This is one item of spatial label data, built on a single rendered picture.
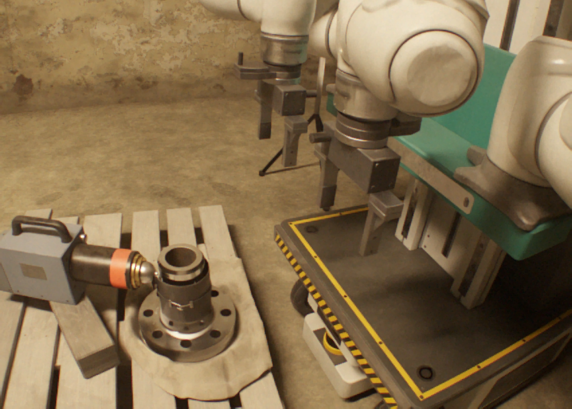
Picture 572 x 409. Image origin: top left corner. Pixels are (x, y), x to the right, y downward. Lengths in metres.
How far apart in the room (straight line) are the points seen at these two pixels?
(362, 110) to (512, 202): 0.29
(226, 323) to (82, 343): 0.37
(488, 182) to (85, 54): 2.86
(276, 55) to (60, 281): 0.75
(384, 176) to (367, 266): 0.60
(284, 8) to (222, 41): 2.42
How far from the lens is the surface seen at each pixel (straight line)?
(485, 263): 1.03
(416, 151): 0.83
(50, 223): 1.09
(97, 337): 1.08
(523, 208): 0.69
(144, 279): 1.05
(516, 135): 0.65
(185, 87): 3.21
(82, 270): 1.09
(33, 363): 1.19
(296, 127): 0.76
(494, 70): 0.89
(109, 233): 1.54
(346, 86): 0.54
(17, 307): 1.32
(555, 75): 0.64
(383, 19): 0.35
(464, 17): 0.35
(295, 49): 0.77
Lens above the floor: 1.03
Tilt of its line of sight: 31 degrees down
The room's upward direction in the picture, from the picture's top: 5 degrees clockwise
